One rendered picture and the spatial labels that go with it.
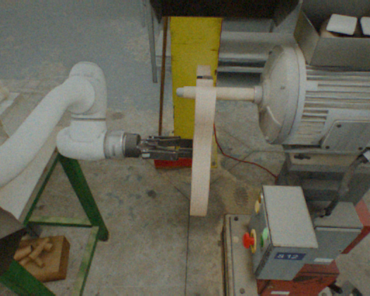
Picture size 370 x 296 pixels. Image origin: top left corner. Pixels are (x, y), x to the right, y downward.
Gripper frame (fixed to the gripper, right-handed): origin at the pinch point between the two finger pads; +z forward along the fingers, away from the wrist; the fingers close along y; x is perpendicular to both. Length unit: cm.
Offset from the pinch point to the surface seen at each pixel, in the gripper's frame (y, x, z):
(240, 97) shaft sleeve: 6.7, 17.8, 11.7
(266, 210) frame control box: 24.4, -4.0, 17.6
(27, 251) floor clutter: -33, -81, -89
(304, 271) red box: 1, -48, 44
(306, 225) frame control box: 28.0, -4.8, 25.8
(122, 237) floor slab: -59, -91, -42
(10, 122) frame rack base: -10, 2, -64
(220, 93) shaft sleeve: 6.7, 18.7, 6.6
